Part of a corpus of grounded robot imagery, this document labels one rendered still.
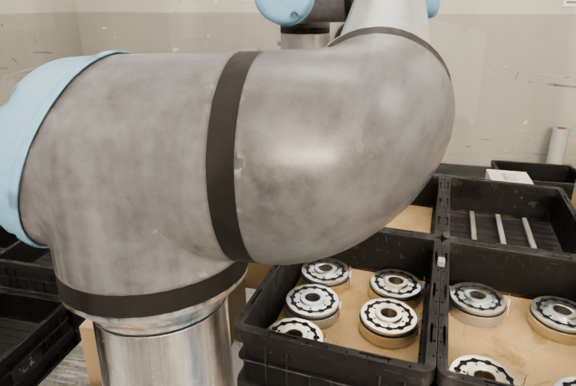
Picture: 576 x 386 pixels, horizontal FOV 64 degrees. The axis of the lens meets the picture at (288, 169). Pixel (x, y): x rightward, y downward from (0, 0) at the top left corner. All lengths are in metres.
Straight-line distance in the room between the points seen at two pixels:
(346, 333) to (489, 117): 3.39
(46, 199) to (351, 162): 0.15
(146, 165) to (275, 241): 0.07
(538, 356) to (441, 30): 3.28
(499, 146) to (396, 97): 3.99
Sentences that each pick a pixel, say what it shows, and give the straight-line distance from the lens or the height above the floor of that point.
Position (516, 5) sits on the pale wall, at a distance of 4.05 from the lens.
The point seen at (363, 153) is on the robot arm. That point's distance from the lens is 0.21.
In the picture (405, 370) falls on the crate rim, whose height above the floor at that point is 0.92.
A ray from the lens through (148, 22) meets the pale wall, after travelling 4.56.
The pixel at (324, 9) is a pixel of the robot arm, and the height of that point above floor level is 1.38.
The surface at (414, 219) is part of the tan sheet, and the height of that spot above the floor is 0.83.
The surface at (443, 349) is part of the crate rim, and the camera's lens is 0.74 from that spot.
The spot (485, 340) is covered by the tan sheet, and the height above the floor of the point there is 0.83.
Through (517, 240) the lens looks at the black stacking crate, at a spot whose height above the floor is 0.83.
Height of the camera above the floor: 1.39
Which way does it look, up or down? 20 degrees down
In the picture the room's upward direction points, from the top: straight up
